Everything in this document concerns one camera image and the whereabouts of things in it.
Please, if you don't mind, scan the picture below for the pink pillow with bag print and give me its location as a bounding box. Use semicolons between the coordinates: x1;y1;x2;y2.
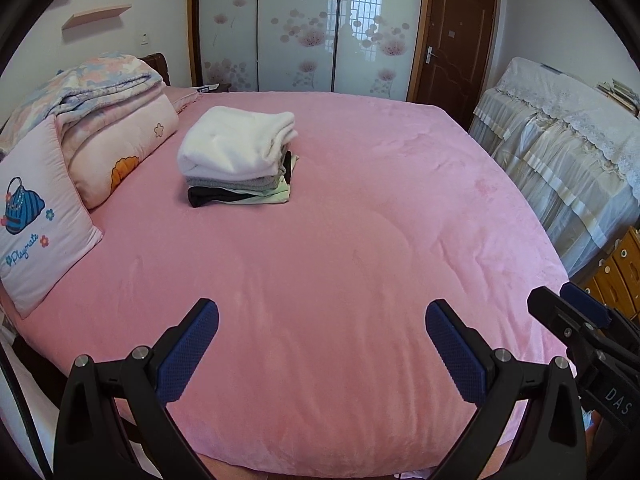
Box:
0;114;105;319

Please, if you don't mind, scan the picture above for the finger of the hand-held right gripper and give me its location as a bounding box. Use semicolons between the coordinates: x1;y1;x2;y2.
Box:
527;286;608;363
559;282;640;343

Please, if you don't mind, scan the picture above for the brown wooden door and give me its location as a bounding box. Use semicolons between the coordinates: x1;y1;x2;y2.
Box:
414;0;501;132

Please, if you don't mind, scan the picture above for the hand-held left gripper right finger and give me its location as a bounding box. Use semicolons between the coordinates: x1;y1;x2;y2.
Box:
425;299;587;480

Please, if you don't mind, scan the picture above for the white fluffy sweater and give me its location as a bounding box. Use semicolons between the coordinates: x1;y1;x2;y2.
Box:
177;106;300;180

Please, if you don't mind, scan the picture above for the stack of books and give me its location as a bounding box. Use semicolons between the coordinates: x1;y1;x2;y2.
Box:
595;79;640;117

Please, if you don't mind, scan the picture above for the pink wall shelf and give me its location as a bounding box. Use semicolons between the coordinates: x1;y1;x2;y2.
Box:
61;4;133;32

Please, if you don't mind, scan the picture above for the floral folded blanket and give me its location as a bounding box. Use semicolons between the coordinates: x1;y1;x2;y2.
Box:
0;52;166;150

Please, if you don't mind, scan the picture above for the light green folded garment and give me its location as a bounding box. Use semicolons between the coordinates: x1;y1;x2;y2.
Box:
220;154;302;206

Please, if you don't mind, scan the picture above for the grey folded sweater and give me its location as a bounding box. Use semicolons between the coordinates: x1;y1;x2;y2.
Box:
184;150;296;197

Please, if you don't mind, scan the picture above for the wooden drawer cabinet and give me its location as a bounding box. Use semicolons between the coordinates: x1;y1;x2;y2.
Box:
582;227;640;322

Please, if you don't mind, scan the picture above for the dark wooden headboard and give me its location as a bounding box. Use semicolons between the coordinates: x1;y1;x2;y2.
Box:
137;52;172;87

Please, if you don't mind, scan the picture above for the pink bed blanket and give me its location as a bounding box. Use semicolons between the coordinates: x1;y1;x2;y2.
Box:
0;87;576;479

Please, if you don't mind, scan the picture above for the wardrobe with floral glass doors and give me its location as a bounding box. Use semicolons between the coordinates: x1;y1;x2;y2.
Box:
187;0;432;104

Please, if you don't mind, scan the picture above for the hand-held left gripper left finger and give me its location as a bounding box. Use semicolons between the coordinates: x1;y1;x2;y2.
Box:
52;298;220;480

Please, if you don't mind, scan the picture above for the lace-covered furniture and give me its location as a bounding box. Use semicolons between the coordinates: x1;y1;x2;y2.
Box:
467;56;640;282

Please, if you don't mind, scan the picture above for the black folded garment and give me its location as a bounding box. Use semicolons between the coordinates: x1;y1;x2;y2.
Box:
187;186;252;209

